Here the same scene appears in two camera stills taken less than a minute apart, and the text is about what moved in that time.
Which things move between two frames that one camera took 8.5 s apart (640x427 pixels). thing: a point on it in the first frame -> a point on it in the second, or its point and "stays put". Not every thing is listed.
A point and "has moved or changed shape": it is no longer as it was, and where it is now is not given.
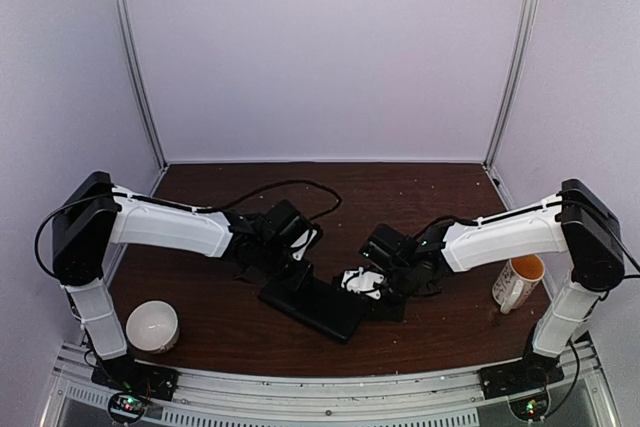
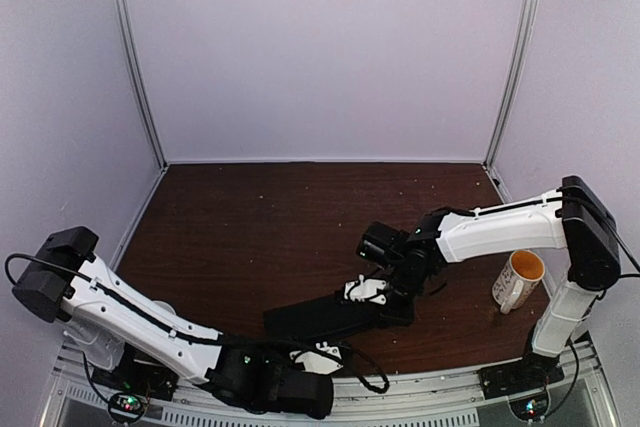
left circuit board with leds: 127,407 stays put
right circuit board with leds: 531,408 stays put
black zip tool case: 319,304 has moved or changed shape
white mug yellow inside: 517,281 stays put
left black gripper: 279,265 -> 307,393
